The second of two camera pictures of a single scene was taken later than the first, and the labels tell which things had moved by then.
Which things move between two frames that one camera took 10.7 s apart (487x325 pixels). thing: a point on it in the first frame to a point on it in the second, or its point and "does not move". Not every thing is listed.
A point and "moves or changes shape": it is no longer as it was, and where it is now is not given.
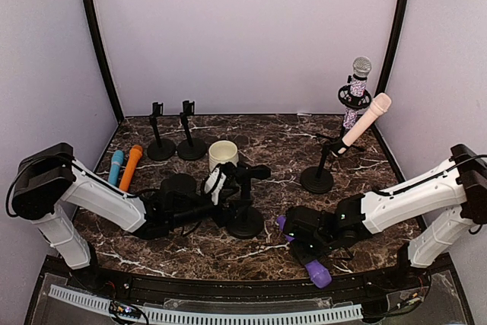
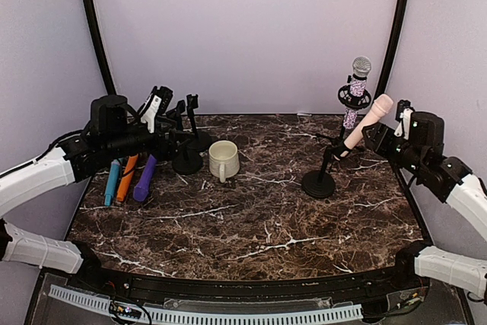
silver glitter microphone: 361,68 does not move
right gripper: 302,255 to 380,135
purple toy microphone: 318,275 to 141,189
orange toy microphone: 135,154 does not move
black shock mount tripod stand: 346,97 moves or changes shape
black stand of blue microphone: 162,149 moves or changes shape
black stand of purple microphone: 246,220 to 188,159
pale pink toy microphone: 380,104 does not move
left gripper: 225,213 to 170,152
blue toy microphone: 116,160 does not move
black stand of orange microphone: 192,149 to 196,142
